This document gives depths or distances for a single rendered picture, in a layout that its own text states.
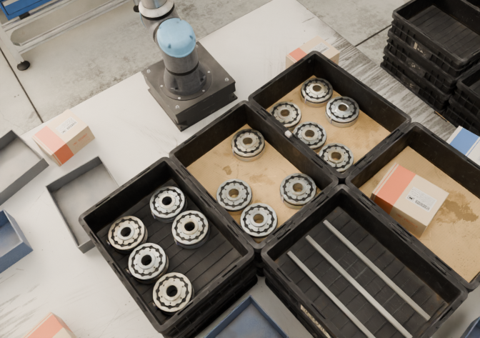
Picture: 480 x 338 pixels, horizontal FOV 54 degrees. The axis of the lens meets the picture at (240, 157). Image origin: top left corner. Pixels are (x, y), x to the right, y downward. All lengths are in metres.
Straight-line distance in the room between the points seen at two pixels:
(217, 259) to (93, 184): 0.57
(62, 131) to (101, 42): 1.54
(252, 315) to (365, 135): 0.63
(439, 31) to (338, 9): 0.97
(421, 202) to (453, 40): 1.18
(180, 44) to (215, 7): 1.75
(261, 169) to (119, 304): 0.57
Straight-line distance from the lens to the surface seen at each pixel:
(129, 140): 1.71
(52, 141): 1.72
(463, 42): 2.36
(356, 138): 1.48
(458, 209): 1.42
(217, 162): 1.43
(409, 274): 1.31
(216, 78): 1.68
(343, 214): 1.34
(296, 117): 1.48
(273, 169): 1.40
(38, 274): 1.59
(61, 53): 3.24
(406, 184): 1.33
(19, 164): 1.82
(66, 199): 1.66
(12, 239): 1.67
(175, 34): 1.53
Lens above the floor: 2.03
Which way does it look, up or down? 57 degrees down
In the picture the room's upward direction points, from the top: 9 degrees counter-clockwise
